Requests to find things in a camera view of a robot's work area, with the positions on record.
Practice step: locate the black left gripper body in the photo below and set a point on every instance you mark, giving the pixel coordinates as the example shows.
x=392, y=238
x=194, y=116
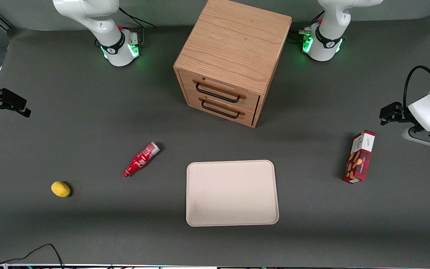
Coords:
x=400, y=113

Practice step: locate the red tartan cookie box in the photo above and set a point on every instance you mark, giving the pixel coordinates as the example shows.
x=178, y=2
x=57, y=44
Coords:
x=360, y=160

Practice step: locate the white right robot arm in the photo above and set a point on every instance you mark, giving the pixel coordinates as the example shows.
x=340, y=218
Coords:
x=99, y=22

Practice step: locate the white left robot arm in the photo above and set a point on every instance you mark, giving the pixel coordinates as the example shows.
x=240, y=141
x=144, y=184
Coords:
x=329, y=22

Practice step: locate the beige rectangular tray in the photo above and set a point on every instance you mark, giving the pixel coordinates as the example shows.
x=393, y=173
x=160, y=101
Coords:
x=231, y=194

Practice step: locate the yellow lemon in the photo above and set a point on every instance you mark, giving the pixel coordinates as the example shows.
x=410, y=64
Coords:
x=60, y=189

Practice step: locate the red cola bottle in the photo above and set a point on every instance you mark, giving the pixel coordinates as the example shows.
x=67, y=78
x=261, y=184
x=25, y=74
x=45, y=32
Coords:
x=140, y=160

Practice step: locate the wooden drawer cabinet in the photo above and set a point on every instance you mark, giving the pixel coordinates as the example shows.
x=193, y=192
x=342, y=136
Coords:
x=237, y=41

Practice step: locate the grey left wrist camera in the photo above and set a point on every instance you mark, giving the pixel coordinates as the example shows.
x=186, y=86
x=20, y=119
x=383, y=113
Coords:
x=426, y=138

